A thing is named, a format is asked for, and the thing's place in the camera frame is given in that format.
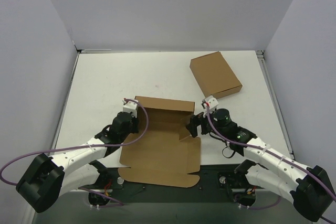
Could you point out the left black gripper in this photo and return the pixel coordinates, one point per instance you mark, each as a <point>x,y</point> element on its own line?
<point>134,124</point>

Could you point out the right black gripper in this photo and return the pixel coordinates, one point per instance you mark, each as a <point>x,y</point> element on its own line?
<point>199,123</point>

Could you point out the cardboard box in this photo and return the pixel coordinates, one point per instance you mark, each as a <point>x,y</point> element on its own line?
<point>214,75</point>
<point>163,152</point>

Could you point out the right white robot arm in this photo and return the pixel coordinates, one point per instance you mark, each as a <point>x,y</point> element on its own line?
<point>308,189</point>

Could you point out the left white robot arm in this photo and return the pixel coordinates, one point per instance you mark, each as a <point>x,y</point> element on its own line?
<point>49,177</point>

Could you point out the folded closed cardboard box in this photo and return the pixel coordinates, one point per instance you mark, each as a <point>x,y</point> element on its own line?
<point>214,75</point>

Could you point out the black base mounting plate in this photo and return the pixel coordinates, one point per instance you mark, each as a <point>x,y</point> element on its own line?
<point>217,184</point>

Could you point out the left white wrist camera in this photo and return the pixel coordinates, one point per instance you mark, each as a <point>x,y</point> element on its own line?
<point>130,106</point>

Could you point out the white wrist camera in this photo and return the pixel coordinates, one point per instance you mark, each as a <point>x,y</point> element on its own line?
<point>130,106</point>
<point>210,103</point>

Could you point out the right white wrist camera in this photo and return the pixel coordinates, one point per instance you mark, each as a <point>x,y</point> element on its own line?
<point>210,103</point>

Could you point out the aluminium frame rail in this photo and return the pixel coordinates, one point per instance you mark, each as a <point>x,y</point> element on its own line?
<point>273,103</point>

